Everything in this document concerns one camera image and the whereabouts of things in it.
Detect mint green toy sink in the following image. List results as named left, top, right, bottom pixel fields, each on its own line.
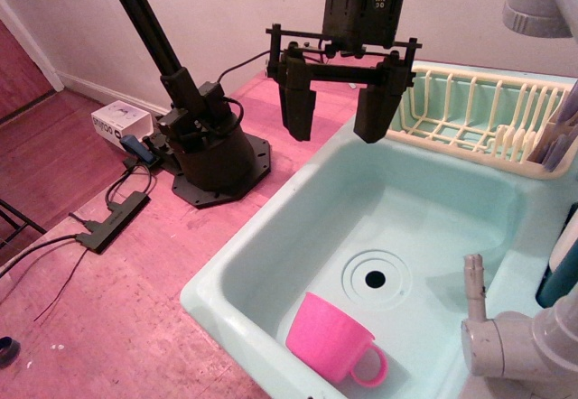
left=181, top=125, right=577, bottom=398

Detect black tape roll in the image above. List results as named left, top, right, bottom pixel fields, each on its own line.
left=0, top=336, right=21, bottom=368

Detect black usb hub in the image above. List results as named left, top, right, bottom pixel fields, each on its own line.
left=69, top=191, right=150, bottom=255

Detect cream dish drying rack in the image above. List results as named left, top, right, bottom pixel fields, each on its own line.
left=387, top=62, right=577, bottom=180

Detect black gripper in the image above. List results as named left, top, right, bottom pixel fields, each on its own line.
left=266, top=0, right=422, bottom=144

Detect white product box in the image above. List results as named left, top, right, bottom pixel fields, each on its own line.
left=91, top=100, right=154, bottom=149

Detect black chair frame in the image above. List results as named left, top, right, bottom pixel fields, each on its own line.
left=0, top=199, right=47, bottom=248

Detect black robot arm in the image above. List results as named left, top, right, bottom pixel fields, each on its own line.
left=119, top=0, right=419, bottom=209

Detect grey toy faucet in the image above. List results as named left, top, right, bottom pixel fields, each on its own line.
left=460, top=255, right=577, bottom=398

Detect grey cable on table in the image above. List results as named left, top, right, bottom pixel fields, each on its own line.
left=0, top=234, right=79, bottom=280

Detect teal soap bottle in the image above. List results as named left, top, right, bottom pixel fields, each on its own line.
left=536, top=203, right=577, bottom=308

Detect lavender utensils in rack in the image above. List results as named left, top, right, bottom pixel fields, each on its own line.
left=542, top=83, right=577, bottom=172

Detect blue clamp tool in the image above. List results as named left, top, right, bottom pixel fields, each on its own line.
left=119, top=135, right=157, bottom=165

